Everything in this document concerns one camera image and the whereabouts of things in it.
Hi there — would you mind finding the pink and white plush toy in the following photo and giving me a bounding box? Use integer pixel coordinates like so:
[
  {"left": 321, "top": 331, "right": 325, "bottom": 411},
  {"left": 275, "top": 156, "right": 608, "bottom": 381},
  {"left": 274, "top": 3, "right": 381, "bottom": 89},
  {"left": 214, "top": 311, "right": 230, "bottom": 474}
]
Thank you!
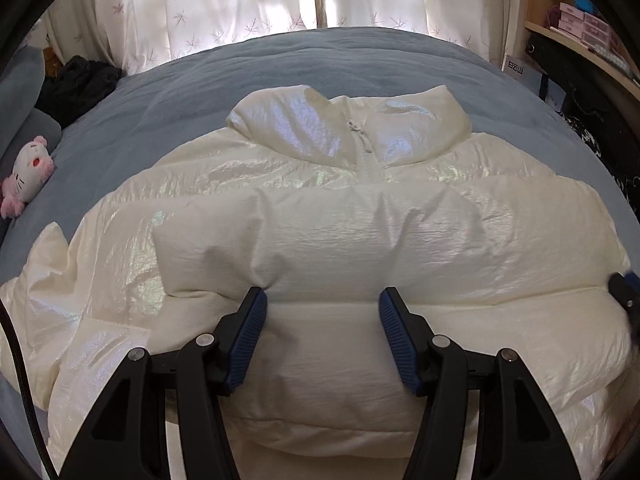
[{"left": 0, "top": 135, "right": 55, "bottom": 220}]

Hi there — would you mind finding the white puffer jacket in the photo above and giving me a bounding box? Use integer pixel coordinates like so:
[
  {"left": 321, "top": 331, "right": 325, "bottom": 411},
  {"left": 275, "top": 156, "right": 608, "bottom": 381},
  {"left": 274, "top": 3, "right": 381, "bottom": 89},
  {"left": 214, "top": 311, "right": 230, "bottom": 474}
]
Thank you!
[{"left": 0, "top": 84, "right": 632, "bottom": 480}]

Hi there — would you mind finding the dark cloth pile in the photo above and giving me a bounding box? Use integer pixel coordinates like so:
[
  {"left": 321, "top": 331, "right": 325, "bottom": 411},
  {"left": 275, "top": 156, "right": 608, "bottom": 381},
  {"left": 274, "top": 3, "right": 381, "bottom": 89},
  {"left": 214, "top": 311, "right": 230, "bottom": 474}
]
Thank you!
[{"left": 35, "top": 55, "right": 123, "bottom": 128}]

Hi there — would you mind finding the wooden desk board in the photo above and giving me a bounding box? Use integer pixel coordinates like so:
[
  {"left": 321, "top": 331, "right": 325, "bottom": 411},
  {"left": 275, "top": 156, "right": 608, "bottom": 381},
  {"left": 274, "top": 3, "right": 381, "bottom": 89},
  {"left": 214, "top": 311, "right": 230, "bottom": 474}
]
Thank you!
[{"left": 524, "top": 19, "right": 640, "bottom": 103}]

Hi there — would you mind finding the pink drawer organizer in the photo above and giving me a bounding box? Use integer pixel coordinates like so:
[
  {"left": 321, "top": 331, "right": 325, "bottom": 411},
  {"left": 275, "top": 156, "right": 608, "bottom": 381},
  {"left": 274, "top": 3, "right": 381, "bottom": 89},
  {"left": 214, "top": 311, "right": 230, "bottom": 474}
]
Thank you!
[{"left": 555, "top": 1, "right": 622, "bottom": 55}]

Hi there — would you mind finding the white cardboard box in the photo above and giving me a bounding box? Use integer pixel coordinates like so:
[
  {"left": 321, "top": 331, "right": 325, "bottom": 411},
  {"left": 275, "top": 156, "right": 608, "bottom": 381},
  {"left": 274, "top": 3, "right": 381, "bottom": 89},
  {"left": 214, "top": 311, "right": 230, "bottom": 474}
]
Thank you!
[{"left": 501, "top": 52, "right": 527, "bottom": 82}]

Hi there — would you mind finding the grey cushion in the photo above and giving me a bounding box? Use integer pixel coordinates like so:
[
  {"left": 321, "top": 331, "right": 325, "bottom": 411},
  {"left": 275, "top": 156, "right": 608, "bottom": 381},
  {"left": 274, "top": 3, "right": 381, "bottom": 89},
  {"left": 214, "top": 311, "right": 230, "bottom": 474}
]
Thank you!
[{"left": 0, "top": 45, "right": 63, "bottom": 241}]

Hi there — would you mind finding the black white patterned bag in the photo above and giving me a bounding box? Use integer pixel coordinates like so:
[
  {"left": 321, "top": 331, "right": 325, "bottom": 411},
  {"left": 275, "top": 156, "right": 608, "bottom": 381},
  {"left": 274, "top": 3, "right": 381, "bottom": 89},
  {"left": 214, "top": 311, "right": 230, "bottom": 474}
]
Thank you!
[{"left": 556, "top": 110, "right": 640, "bottom": 203}]

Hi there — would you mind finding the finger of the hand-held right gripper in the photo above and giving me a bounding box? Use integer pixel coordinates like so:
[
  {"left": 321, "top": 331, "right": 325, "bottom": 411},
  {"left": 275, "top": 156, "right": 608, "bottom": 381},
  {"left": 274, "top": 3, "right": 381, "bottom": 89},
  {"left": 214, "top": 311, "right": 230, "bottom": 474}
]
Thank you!
[{"left": 607, "top": 270, "right": 640, "bottom": 312}]

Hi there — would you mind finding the black cable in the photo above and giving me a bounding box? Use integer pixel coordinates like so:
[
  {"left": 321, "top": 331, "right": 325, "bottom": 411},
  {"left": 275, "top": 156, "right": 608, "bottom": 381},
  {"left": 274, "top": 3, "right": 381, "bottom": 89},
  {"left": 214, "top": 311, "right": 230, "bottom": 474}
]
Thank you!
[{"left": 0, "top": 300, "right": 58, "bottom": 480}]

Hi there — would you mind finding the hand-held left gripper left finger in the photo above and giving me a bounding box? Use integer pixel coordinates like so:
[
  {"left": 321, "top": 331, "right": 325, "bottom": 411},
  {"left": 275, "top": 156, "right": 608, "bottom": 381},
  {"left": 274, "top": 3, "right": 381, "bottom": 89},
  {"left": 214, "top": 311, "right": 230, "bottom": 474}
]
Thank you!
[{"left": 59, "top": 286, "right": 268, "bottom": 480}]

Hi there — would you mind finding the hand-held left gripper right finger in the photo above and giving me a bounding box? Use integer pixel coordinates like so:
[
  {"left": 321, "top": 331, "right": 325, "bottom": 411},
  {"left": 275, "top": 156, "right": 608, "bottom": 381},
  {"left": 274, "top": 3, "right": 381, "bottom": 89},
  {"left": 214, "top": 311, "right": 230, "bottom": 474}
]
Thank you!
[{"left": 378, "top": 286, "right": 581, "bottom": 480}]

